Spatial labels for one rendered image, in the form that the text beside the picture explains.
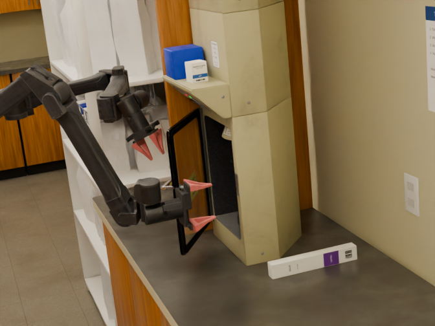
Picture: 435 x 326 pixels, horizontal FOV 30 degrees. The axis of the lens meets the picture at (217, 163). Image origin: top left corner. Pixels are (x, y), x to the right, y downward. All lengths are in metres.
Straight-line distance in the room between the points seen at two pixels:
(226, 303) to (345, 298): 0.33
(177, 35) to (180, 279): 0.79
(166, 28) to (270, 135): 0.51
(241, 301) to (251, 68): 0.67
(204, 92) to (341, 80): 0.53
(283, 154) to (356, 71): 0.34
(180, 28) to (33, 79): 0.67
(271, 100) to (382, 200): 0.47
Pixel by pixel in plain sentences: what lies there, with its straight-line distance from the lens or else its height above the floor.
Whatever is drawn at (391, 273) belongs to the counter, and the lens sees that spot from 2.41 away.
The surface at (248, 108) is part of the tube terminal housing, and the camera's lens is 2.38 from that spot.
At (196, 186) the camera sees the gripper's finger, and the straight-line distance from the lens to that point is 2.25.
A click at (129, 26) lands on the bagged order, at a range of 3.56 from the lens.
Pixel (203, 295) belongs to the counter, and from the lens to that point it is 2.36.
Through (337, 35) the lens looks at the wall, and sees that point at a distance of 2.64.
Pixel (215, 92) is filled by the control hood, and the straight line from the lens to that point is 2.34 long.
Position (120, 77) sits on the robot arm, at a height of 1.48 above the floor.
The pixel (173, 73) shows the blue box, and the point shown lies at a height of 1.53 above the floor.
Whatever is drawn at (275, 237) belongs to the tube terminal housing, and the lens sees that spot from 2.52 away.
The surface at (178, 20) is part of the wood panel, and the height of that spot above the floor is 1.67.
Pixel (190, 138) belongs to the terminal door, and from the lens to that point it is 2.57.
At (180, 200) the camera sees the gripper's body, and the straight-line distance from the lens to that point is 2.27.
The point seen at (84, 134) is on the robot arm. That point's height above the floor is 1.45.
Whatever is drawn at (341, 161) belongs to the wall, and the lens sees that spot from 2.75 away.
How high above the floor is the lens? 1.93
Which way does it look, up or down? 16 degrees down
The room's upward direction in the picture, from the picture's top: 6 degrees counter-clockwise
